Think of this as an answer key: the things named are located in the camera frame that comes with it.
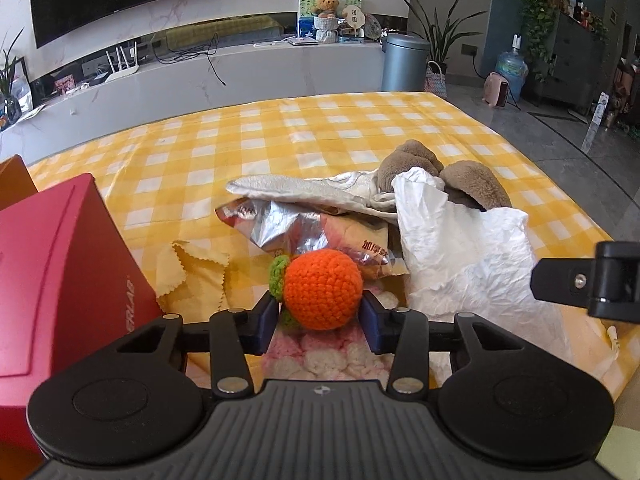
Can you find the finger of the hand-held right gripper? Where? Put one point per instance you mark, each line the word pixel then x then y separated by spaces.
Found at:
pixel 560 277

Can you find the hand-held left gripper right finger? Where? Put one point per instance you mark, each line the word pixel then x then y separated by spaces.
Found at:
pixel 372 329

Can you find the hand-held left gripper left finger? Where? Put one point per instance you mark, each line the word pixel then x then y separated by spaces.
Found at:
pixel 263 327

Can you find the orange crochet tangerine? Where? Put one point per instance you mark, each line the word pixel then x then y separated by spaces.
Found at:
pixel 325 290

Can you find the white fabric glove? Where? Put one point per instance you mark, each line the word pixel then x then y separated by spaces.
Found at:
pixel 310 192

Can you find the pink white fluffy cloth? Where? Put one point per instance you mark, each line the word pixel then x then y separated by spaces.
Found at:
pixel 325 355

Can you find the yellow zigzag-edged cloth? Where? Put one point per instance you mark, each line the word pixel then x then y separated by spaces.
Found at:
pixel 192 275

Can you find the white plastic bag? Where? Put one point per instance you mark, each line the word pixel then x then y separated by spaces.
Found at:
pixel 460 255

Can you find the silver snack bag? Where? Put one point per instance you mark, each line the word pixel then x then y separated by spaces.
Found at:
pixel 285 225

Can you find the brown plush slippers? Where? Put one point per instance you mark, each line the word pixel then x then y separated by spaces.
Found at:
pixel 415 160

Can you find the pink heater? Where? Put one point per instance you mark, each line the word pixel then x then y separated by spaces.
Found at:
pixel 496 90

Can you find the yellow checked tablecloth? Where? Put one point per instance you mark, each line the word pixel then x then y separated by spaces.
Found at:
pixel 310 135

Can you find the red box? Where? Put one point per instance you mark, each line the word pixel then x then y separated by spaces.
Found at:
pixel 65 280

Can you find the grey cabinet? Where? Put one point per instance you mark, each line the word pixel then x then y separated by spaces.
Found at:
pixel 570 65

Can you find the blue water bottle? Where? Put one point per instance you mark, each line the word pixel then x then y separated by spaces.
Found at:
pixel 511 67

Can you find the woven basket bag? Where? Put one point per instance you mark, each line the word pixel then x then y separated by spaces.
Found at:
pixel 436 82

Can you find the grey marble media console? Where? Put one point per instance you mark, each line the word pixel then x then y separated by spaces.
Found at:
pixel 200 90

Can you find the trailing ivy plant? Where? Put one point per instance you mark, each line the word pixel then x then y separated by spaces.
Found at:
pixel 540 15

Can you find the grey trash can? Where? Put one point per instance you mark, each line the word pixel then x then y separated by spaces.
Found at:
pixel 404 65

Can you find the long-leaved potted plant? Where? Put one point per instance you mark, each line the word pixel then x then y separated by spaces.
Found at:
pixel 440 35

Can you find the orange box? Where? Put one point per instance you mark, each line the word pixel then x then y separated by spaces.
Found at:
pixel 15 180

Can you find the silver laptop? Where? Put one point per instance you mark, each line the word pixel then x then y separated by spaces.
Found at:
pixel 304 41

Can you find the white router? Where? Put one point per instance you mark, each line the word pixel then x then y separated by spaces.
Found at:
pixel 122 67

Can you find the decorative plate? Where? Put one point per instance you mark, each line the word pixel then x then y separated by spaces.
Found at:
pixel 372 26

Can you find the white knitted basket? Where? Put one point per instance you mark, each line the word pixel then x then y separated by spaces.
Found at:
pixel 326 29

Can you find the landscape painting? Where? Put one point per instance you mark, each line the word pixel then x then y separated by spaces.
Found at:
pixel 306 22

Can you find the round hand fan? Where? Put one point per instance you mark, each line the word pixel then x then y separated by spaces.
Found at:
pixel 354 17

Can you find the brown teddy bear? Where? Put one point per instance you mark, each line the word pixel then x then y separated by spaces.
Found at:
pixel 327 5

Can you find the plant in glass vase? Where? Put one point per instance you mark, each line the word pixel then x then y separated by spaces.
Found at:
pixel 9 85

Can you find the small photo frame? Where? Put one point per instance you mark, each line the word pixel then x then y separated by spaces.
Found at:
pixel 64 84

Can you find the black picture frame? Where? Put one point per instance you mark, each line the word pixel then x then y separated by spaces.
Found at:
pixel 24 85

